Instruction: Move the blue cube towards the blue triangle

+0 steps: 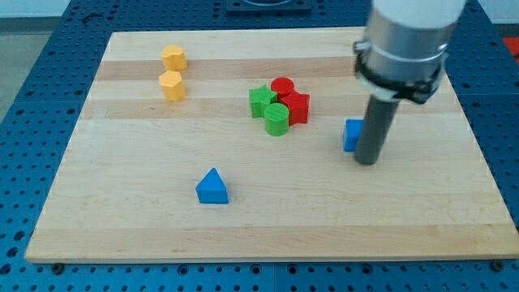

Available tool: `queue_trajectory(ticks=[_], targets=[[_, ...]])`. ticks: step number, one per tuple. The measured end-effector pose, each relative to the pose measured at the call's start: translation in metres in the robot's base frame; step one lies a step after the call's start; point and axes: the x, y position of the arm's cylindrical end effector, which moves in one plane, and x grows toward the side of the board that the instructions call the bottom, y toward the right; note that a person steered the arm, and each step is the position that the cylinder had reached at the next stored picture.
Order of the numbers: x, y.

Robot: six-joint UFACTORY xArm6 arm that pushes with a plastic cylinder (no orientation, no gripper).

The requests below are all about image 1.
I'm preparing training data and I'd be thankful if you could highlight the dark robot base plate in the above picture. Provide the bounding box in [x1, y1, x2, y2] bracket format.
[224, 0, 312, 14]

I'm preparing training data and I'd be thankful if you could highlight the blue cube block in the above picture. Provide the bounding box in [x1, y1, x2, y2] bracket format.
[342, 118, 363, 152]

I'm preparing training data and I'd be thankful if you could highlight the red star block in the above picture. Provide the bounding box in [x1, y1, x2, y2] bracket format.
[279, 91, 310, 126]

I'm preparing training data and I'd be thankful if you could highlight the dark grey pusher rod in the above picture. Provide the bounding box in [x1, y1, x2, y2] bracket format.
[354, 96, 399, 165]

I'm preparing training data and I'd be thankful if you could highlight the blue triangle block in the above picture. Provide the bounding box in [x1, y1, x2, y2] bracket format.
[195, 168, 229, 204]

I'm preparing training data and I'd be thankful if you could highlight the green star block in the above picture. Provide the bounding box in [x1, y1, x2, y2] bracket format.
[249, 84, 277, 118]

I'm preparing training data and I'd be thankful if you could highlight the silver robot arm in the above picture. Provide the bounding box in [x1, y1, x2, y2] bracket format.
[353, 0, 466, 104]

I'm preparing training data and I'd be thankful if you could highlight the yellow heart block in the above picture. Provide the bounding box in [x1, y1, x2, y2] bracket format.
[161, 45, 187, 71]

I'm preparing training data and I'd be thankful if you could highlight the green cylinder block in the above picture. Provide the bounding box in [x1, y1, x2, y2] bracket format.
[264, 103, 290, 136]

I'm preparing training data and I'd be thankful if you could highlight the red cylinder block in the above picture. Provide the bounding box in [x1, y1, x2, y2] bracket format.
[270, 77, 294, 97]

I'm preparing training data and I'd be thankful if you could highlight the wooden board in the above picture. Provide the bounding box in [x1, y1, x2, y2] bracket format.
[25, 28, 518, 264]

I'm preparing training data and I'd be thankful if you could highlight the yellow hexagon block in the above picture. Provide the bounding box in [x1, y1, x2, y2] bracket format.
[159, 71, 186, 101]

